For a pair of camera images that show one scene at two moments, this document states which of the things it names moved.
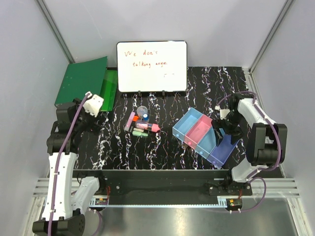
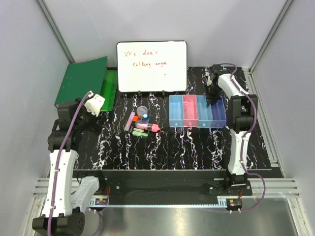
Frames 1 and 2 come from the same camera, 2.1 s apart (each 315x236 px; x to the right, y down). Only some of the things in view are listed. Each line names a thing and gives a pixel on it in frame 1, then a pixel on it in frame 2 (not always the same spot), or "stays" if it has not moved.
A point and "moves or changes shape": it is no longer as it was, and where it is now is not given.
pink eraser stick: (129, 121) stays
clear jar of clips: (141, 110) stays
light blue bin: (185, 123) → (176, 110)
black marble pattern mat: (139, 134) stays
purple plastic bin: (223, 151) moves or changes shape
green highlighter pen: (138, 133) stays
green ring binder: (81, 77) stays
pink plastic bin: (197, 131) → (190, 110)
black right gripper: (236, 133) → (209, 100)
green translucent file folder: (110, 89) stays
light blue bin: (207, 143) → (204, 113)
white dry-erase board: (152, 66) stays
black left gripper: (94, 127) stays
